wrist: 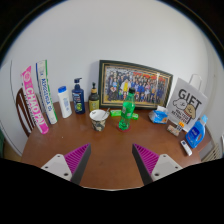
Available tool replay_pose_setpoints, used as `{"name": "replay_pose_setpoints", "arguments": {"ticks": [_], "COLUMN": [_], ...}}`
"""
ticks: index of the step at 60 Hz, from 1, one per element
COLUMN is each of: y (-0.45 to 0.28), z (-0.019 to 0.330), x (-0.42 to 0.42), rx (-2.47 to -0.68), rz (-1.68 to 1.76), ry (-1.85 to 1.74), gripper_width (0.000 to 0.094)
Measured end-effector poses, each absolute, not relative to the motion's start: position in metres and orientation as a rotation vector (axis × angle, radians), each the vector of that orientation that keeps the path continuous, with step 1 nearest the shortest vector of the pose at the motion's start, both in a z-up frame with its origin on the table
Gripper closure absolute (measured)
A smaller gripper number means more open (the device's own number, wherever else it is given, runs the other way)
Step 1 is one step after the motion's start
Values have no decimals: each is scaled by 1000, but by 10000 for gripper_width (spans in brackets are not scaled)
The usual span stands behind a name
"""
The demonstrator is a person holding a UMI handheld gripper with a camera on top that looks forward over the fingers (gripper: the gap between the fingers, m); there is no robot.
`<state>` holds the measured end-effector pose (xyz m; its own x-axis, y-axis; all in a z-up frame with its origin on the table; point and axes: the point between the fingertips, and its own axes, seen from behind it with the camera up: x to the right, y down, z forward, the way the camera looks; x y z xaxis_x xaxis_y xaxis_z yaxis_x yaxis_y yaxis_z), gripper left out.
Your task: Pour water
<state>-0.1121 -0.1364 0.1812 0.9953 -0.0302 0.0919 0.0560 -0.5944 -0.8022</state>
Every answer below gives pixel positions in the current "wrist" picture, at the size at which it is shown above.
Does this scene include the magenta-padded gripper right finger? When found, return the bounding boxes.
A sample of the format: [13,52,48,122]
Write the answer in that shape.
[131,143,184,186]

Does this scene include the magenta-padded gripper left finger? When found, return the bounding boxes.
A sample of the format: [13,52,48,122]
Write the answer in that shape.
[40,143,92,185]

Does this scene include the green plastic drink bottle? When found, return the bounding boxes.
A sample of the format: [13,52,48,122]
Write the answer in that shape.
[118,87,137,131]

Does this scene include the small beige patterned pack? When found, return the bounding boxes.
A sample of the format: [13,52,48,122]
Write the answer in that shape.
[166,124,181,137]

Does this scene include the white remote control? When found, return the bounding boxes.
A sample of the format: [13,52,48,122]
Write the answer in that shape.
[180,139,194,157]

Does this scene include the patterned ceramic mug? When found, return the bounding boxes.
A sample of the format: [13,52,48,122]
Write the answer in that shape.
[89,109,109,132]

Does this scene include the blue tissue pack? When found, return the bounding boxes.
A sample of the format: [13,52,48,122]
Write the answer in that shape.
[148,105,170,125]

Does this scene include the metal spoon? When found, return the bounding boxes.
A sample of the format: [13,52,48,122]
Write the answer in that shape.
[102,107,111,120]

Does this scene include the white lotion bottle blue cap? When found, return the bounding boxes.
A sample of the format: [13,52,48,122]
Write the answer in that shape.
[57,85,73,119]

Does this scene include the blue detergent bottle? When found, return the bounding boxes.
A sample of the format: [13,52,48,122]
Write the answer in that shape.
[185,114,209,149]

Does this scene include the dark blue pump bottle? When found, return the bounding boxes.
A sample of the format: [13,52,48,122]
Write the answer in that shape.
[71,77,86,115]

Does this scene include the brown pump bottle yellow label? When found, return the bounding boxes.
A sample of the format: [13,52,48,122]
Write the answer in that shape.
[88,82,101,112]

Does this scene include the white radiator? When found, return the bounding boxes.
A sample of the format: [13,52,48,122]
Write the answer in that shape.
[199,141,224,163]

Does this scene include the white paper gift bag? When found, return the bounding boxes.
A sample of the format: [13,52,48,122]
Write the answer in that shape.
[165,73,209,133]

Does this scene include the dark wooden chair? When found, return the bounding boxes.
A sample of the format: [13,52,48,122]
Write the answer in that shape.
[15,87,36,138]

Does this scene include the framed group picture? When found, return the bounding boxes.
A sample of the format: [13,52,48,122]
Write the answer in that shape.
[97,59,174,110]

